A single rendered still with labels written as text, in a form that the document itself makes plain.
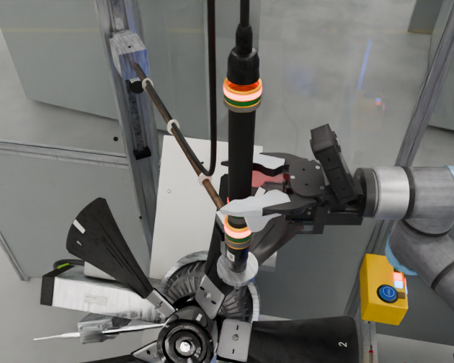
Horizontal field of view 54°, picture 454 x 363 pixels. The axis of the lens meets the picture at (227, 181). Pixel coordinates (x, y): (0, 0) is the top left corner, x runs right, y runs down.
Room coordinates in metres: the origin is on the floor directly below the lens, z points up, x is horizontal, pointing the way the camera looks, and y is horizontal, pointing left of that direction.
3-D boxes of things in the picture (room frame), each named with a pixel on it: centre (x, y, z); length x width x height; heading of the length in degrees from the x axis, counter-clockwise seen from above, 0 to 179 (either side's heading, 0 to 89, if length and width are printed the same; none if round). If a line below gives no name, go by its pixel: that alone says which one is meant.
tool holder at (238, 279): (0.45, -0.01, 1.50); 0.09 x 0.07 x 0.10; 25
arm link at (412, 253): (0.42, -0.30, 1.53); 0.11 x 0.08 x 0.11; 26
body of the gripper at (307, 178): (0.44, -0.14, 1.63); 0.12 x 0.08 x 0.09; 90
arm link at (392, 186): (0.44, -0.22, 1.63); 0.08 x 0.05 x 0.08; 0
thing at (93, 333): (0.51, 0.32, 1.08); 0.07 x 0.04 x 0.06; 90
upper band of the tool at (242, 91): (0.44, -0.02, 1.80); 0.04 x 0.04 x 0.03
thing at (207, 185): (0.72, 0.11, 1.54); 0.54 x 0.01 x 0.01; 25
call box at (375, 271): (0.66, -0.43, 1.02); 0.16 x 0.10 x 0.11; 170
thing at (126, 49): (1.01, 0.24, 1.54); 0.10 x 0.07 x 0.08; 25
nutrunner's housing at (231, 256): (0.44, -0.02, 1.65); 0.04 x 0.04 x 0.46
